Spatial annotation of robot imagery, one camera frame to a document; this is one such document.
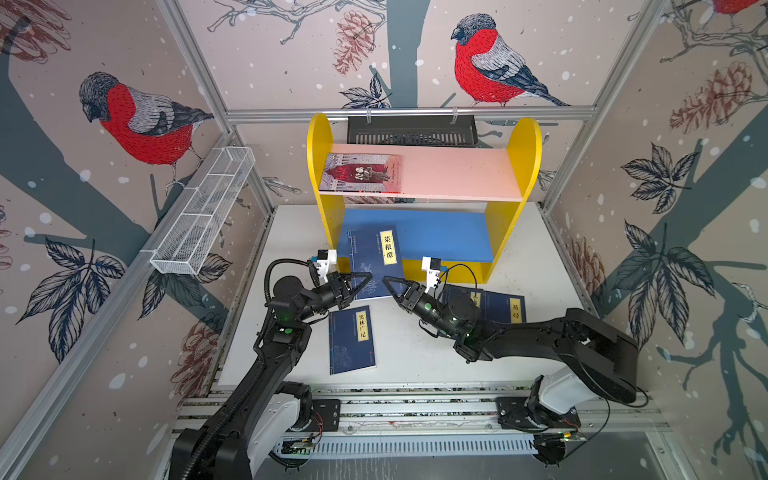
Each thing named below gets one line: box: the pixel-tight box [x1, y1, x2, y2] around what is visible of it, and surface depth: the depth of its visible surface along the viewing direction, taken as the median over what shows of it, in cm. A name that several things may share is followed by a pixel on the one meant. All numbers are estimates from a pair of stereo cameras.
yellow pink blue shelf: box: [308, 115, 542, 285], surface depth 76 cm
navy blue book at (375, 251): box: [349, 225, 404, 299], surface depth 73 cm
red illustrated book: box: [319, 153, 402, 193], surface depth 74 cm
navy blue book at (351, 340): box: [329, 305, 377, 375], surface depth 87 cm
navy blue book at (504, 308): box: [483, 290, 527, 324], surface depth 94 cm
